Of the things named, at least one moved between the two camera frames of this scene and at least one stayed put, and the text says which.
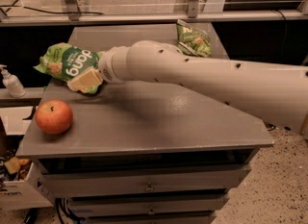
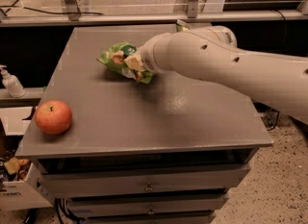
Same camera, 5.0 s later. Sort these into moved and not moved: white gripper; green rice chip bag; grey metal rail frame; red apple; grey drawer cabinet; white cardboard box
Moved: white gripper; green rice chip bag
Not moved: red apple; grey metal rail frame; grey drawer cabinet; white cardboard box
